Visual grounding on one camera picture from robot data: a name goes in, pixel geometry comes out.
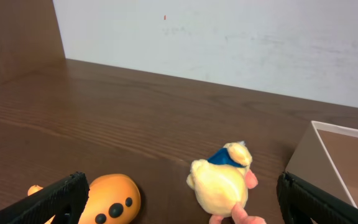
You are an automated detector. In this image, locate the white cardboard box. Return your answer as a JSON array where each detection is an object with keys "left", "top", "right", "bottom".
[{"left": 285, "top": 121, "right": 358, "bottom": 208}]

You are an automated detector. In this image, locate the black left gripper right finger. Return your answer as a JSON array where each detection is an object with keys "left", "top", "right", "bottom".
[{"left": 277, "top": 172, "right": 358, "bottom": 224}]

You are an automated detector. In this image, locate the yellow plush duck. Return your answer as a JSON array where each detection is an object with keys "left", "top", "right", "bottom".
[{"left": 186, "top": 141, "right": 266, "bottom": 224}]

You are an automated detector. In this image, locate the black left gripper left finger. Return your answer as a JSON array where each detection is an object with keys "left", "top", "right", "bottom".
[{"left": 0, "top": 172, "right": 90, "bottom": 224}]

